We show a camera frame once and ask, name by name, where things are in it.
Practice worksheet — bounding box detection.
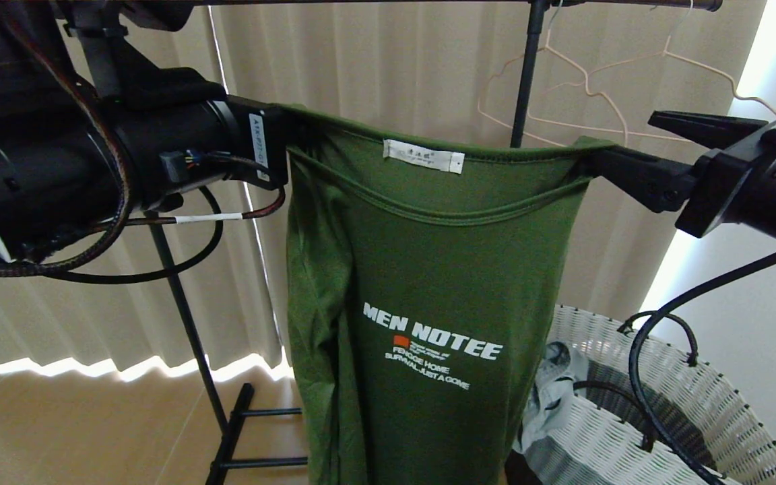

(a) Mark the pink clothes hanger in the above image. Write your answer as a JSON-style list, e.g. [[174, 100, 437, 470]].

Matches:
[[528, 4, 776, 143], [477, 0, 630, 148]]

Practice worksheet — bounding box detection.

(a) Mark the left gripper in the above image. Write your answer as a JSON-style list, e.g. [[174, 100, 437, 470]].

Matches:
[[0, 94, 289, 265]]

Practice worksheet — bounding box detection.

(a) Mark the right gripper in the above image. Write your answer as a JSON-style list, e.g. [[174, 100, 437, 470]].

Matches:
[[587, 111, 776, 269]]

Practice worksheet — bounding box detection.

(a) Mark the pale blue-grey garment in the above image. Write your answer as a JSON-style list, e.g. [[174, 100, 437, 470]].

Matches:
[[519, 342, 595, 453]]

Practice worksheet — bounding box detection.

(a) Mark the white laundry basket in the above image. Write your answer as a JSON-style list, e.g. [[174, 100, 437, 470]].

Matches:
[[523, 304, 776, 485]]

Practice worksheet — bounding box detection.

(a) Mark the green long-sleeved shirt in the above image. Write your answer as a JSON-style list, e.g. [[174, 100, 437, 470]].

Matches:
[[285, 104, 615, 485]]

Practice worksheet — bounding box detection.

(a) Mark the black clothes rack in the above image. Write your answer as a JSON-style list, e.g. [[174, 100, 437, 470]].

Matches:
[[145, 0, 723, 485]]

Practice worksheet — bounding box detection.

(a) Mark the beige curtain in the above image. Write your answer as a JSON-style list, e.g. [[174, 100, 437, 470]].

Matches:
[[0, 0, 769, 382]]

